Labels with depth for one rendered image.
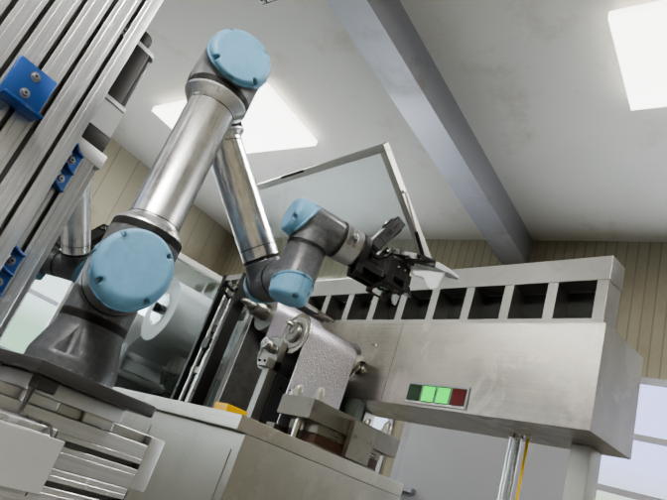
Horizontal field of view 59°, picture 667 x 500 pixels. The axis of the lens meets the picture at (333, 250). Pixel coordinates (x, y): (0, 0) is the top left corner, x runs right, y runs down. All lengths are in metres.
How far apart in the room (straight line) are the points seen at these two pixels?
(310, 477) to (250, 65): 1.12
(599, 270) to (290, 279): 1.08
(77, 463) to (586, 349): 1.29
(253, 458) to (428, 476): 2.82
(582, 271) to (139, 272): 1.35
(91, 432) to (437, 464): 3.46
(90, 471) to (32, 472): 0.21
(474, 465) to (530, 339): 2.44
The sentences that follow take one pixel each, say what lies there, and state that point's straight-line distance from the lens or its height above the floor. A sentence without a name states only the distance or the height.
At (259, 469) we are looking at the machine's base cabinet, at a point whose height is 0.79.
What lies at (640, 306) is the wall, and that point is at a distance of 4.39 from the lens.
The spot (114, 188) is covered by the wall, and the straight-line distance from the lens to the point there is 5.76.
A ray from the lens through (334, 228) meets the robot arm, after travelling 1.09.
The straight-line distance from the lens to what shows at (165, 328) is 2.88.
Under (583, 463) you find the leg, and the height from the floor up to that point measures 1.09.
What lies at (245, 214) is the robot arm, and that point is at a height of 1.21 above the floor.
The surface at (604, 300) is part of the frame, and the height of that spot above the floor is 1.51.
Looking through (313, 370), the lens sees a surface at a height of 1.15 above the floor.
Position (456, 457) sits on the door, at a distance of 4.28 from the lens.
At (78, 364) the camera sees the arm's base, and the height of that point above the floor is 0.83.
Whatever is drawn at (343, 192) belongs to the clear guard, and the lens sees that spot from 2.39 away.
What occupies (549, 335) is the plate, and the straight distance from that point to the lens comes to 1.83.
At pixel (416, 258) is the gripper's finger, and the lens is 1.15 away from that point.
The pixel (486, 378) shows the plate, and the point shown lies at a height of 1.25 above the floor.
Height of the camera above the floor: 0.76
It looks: 22 degrees up
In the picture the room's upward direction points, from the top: 20 degrees clockwise
